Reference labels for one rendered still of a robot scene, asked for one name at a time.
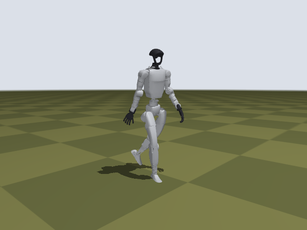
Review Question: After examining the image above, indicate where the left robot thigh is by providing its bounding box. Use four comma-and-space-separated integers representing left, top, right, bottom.
147, 107, 166, 140

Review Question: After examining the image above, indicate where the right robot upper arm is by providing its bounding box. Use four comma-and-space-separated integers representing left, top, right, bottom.
136, 69, 149, 97

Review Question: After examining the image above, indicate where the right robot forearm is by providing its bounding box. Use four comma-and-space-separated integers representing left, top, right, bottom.
130, 90, 140, 112

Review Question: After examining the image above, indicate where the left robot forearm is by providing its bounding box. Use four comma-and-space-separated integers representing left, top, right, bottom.
169, 92, 181, 109

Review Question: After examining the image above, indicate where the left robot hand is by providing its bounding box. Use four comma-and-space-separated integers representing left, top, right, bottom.
177, 104, 184, 123

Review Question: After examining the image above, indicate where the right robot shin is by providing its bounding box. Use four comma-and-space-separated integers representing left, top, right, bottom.
149, 144, 159, 176

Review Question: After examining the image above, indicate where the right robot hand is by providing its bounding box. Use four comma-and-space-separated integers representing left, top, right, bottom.
123, 109, 136, 125

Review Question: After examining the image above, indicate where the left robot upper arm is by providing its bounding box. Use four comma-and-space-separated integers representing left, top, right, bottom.
165, 70, 173, 94

